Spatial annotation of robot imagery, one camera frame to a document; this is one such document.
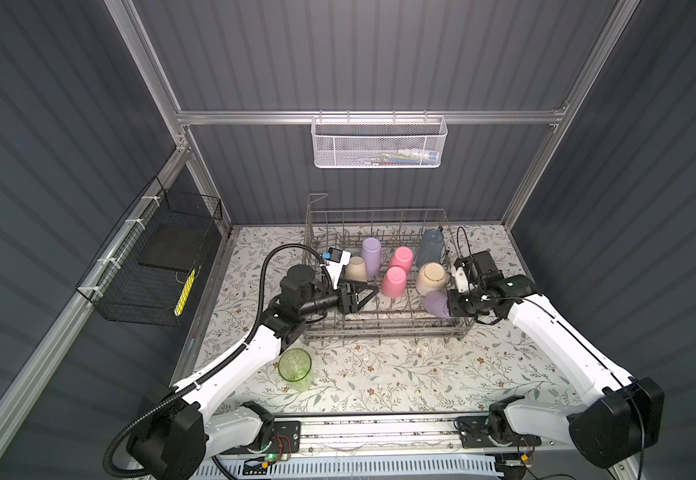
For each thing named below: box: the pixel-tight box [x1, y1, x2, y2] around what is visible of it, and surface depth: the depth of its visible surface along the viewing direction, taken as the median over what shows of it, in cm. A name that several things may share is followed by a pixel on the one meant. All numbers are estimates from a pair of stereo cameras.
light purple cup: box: [362, 237, 382, 279], surface depth 96 cm
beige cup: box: [345, 256, 367, 283], surface depth 93 cm
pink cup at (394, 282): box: [381, 266, 407, 298], surface depth 91 cm
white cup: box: [416, 262, 447, 295], surface depth 93 cm
